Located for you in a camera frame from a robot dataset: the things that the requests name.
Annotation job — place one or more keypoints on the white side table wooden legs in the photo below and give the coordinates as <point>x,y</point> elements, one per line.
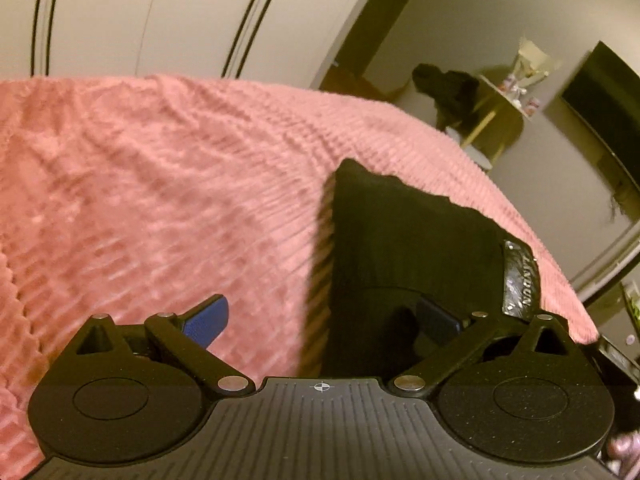
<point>492,95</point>

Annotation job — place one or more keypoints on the black pants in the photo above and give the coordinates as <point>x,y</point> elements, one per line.
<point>400,240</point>

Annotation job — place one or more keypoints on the pink ribbed blanket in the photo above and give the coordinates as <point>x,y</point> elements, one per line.
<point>150,185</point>

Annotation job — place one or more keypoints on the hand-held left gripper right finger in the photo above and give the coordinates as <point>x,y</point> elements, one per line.
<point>440,317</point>

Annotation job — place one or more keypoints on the black television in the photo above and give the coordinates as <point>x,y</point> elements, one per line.
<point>605,95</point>

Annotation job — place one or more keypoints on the white wardrobe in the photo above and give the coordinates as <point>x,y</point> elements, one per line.
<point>150,10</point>

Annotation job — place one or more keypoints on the paper-wrapped bouquet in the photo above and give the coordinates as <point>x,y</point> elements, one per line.
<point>532,62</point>

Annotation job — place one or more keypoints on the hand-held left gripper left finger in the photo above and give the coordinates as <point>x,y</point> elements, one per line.
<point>205,317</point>

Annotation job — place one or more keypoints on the white laundry basket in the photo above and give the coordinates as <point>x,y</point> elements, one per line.
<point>451,133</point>

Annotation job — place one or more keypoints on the pile of dark clothes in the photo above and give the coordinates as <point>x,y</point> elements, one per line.
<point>447,92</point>

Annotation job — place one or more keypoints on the small jar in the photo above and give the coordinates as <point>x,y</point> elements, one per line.
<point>531,106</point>

